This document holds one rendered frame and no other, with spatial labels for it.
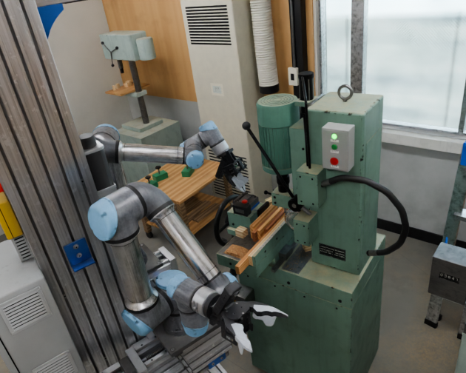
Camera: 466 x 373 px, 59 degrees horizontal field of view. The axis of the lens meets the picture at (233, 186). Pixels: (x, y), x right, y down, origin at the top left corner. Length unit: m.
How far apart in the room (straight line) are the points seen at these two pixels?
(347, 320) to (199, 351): 0.63
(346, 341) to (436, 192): 1.55
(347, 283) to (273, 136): 0.68
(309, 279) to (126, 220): 0.90
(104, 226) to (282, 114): 0.83
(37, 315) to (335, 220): 1.14
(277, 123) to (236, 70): 1.62
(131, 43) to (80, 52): 0.98
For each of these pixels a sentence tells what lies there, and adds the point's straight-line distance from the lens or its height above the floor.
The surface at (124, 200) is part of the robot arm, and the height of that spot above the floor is 1.45.
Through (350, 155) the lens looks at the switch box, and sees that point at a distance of 1.52.
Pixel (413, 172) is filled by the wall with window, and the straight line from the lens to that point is 3.20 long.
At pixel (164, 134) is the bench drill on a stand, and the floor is 0.64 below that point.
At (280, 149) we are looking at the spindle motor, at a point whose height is 1.32.
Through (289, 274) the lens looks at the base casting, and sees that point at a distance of 1.89.
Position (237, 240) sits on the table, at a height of 0.90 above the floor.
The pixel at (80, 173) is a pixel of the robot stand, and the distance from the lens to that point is 1.43.
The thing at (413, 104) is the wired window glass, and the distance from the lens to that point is 3.10.
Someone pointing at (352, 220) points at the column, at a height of 1.08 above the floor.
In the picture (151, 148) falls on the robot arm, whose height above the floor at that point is 1.39.
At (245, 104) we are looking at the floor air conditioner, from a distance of 3.35.
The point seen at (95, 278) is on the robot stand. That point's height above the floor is 1.10.
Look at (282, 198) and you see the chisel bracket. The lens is 1.91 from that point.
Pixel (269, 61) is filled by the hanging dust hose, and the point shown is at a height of 1.32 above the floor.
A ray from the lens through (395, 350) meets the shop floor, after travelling 2.67.
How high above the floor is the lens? 2.04
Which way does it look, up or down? 29 degrees down
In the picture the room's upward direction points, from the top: 8 degrees counter-clockwise
